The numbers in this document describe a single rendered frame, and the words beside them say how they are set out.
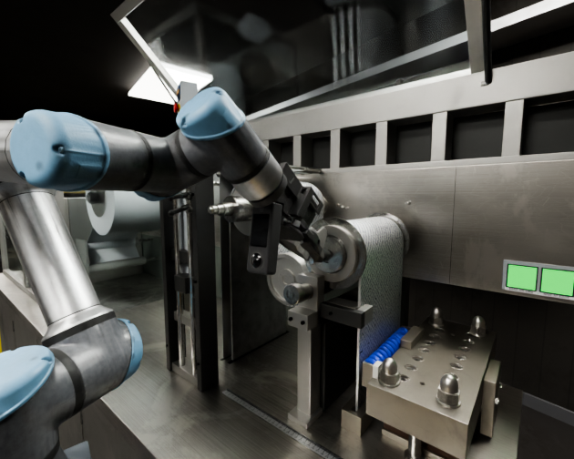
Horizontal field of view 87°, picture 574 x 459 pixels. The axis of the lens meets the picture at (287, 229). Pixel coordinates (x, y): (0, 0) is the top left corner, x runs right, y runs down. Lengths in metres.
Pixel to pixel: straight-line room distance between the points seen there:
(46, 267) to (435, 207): 0.85
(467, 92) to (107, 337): 0.93
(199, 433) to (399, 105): 0.91
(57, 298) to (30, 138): 0.36
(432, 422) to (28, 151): 0.63
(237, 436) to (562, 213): 0.80
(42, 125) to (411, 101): 0.81
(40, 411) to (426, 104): 0.98
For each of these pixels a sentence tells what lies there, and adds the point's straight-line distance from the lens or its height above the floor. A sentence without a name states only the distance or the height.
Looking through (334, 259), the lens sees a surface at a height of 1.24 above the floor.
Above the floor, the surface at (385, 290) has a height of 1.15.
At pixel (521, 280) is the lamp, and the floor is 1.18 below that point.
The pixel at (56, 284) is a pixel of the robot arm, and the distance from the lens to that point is 0.67.
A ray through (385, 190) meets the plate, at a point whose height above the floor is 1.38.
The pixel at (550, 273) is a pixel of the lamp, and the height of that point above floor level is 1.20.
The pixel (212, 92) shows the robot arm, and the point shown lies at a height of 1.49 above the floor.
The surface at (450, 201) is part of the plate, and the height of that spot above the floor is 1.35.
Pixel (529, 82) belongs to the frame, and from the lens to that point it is 0.89.
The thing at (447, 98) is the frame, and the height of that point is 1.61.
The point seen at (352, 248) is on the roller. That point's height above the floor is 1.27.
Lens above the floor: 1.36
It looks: 6 degrees down
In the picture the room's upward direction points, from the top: straight up
